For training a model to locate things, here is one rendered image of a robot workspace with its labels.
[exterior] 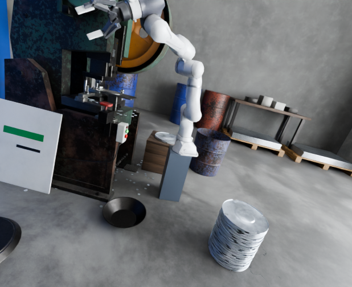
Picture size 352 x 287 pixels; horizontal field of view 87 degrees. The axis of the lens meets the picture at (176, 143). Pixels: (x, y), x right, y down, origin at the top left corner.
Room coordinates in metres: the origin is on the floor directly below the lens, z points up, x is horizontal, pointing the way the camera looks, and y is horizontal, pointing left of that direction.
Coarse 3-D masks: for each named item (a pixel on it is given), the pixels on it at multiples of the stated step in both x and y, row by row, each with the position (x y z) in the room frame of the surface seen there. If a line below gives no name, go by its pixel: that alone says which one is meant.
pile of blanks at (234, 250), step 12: (216, 228) 0.96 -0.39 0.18; (228, 228) 0.88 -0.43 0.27; (216, 240) 0.93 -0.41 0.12; (228, 240) 0.87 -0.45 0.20; (240, 240) 0.84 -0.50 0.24; (252, 240) 0.84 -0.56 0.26; (216, 252) 0.89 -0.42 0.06; (228, 252) 0.86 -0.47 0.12; (240, 252) 0.84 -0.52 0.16; (252, 252) 0.86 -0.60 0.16; (228, 264) 0.84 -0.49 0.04; (240, 264) 0.84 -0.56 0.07
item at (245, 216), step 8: (232, 200) 1.11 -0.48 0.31; (240, 200) 1.12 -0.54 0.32; (224, 208) 1.00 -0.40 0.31; (232, 208) 1.02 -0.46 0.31; (240, 208) 1.03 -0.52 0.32; (248, 208) 1.06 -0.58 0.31; (232, 216) 0.94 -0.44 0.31; (240, 216) 0.95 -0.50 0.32; (248, 216) 0.97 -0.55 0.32; (256, 216) 1.00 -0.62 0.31; (240, 224) 0.88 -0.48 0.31; (248, 224) 0.90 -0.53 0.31; (256, 224) 0.92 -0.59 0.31; (264, 224) 0.94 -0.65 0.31; (264, 232) 0.86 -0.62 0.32
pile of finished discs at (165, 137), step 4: (160, 132) 2.04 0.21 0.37; (164, 132) 2.07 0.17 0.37; (156, 136) 1.86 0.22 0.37; (160, 136) 1.91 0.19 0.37; (164, 136) 1.93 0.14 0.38; (168, 136) 1.96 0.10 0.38; (172, 136) 2.02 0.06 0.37; (176, 136) 2.05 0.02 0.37; (160, 140) 1.84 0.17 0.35; (164, 140) 1.80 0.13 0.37; (168, 140) 1.85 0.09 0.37; (172, 140) 1.88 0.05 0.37
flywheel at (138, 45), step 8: (136, 24) 1.84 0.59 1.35; (136, 32) 1.84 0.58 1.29; (136, 40) 1.84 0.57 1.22; (144, 40) 1.84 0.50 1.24; (152, 40) 1.83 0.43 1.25; (136, 48) 1.84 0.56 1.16; (144, 48) 1.84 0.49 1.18; (152, 48) 1.80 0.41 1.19; (160, 48) 1.87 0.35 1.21; (128, 56) 1.84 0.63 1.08; (136, 56) 1.84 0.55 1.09; (144, 56) 1.80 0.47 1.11; (152, 56) 1.81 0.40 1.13; (128, 64) 1.81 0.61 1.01; (136, 64) 1.80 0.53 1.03; (144, 64) 1.86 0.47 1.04
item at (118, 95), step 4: (104, 92) 1.41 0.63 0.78; (108, 92) 1.42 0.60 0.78; (112, 92) 1.44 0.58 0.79; (116, 92) 1.48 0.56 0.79; (108, 96) 1.43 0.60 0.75; (112, 96) 1.42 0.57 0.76; (116, 96) 1.40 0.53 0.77; (120, 96) 1.40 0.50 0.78; (124, 96) 1.42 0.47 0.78; (128, 96) 1.47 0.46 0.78; (132, 96) 1.52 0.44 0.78; (108, 100) 1.42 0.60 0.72; (112, 100) 1.42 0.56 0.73; (116, 100) 1.43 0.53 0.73; (120, 100) 1.50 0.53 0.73; (116, 104) 1.43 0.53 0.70; (120, 104) 1.51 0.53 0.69; (116, 108) 1.43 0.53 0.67
